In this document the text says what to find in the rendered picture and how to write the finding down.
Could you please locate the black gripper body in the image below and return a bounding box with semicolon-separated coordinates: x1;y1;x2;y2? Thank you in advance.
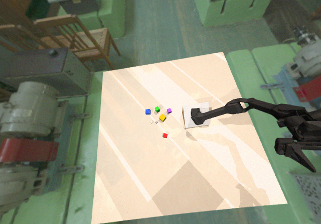
274;125;321;155

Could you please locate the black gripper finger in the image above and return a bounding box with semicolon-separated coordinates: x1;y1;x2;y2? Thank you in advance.
284;144;316;173

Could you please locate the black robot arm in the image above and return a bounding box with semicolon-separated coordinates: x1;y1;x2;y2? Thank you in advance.
191;98;321;140

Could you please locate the blue block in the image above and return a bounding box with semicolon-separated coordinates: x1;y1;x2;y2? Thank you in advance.
145;109;151;115

